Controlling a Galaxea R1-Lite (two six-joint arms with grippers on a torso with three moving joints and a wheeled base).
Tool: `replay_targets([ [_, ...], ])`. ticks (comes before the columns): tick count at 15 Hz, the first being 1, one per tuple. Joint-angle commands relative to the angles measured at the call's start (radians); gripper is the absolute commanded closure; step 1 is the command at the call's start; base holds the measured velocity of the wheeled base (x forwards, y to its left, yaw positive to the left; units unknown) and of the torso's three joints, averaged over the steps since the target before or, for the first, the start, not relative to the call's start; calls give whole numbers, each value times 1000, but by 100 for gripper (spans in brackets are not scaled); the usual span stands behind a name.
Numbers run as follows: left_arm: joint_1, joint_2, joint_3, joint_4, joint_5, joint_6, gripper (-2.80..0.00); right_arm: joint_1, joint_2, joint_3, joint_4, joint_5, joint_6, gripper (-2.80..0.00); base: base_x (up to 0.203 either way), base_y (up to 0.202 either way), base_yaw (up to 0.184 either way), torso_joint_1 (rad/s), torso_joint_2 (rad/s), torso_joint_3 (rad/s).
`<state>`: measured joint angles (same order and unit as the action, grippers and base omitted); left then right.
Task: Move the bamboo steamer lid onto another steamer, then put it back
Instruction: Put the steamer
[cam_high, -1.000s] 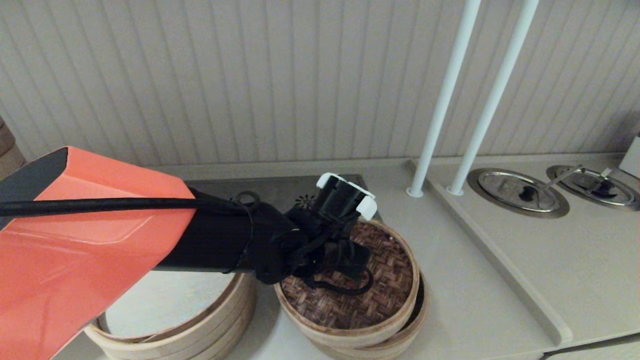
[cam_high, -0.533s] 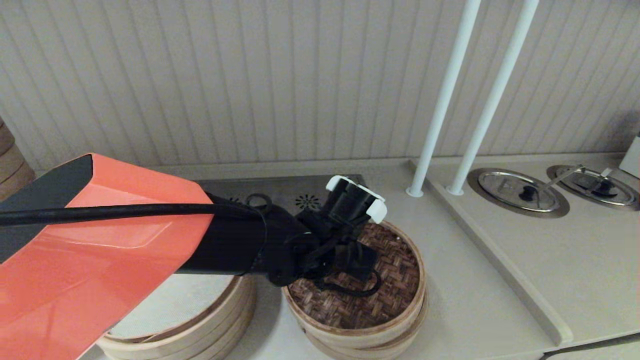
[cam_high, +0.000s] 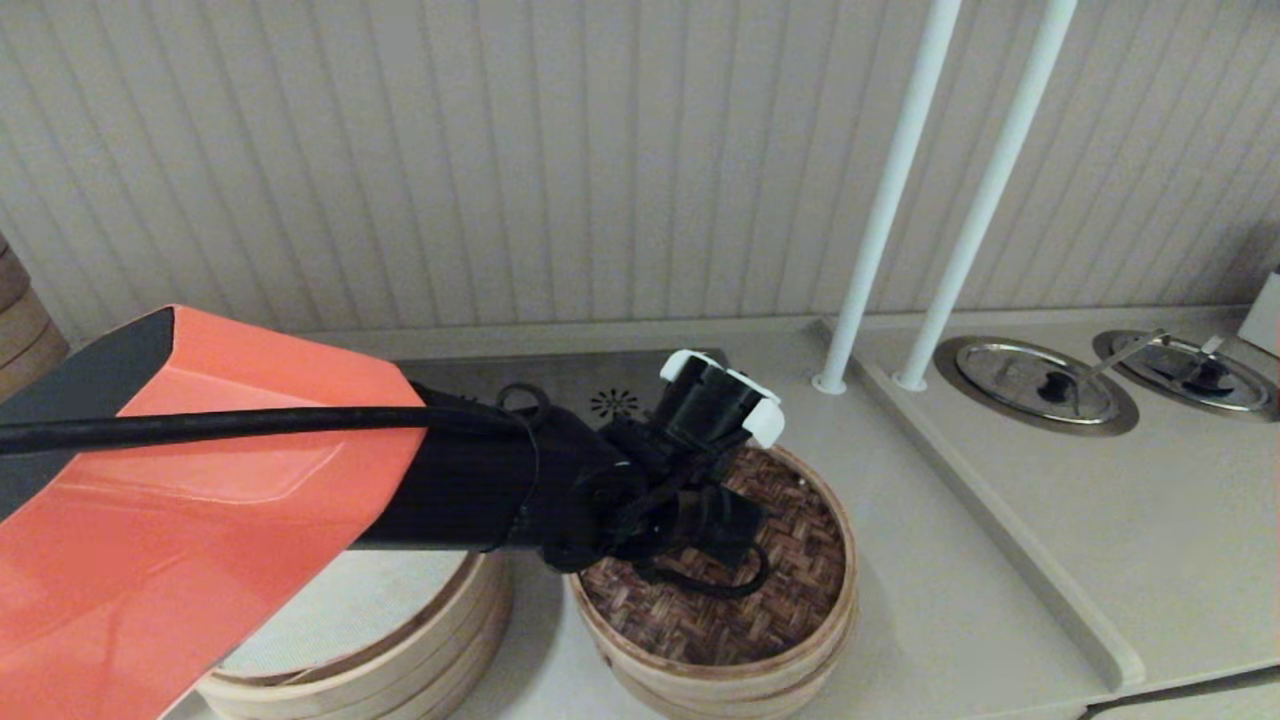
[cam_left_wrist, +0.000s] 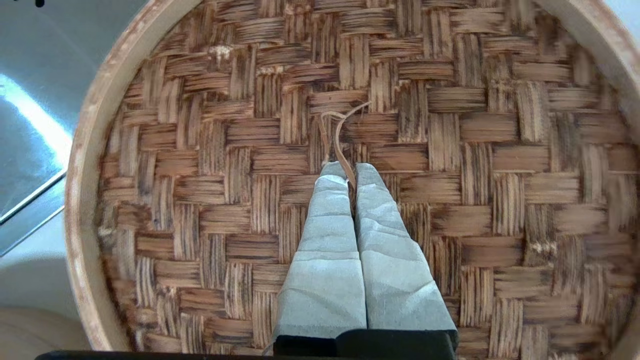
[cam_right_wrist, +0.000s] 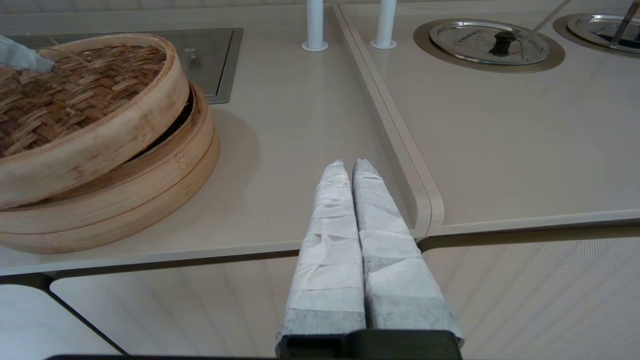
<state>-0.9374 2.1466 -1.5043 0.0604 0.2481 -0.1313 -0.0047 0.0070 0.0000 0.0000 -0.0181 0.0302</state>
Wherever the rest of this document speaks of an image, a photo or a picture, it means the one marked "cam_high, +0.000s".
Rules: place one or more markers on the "tall stack of bamboo steamers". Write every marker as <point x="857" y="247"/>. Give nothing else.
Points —
<point x="25" y="330"/>

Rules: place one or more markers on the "white metal pole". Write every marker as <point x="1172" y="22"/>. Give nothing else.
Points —
<point x="985" y="190"/>
<point x="885" y="200"/>

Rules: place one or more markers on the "woven bamboo steamer lid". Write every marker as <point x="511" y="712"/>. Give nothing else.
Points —
<point x="790" y="590"/>

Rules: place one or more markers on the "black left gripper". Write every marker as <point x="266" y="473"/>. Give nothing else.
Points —
<point x="710" y="525"/>

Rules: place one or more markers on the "small bamboo steamer basket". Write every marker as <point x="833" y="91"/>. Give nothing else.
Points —
<point x="720" y="690"/>

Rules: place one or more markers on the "perforated stainless steel steam plate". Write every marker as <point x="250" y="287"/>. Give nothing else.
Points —
<point x="570" y="372"/>

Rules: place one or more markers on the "white container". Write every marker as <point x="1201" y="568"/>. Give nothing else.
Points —
<point x="1264" y="320"/>

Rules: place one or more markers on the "orange and black left arm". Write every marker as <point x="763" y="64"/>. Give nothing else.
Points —
<point x="200" y="560"/>

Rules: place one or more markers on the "bamboo steamer basket with liner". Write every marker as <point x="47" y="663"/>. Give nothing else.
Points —
<point x="440" y="640"/>

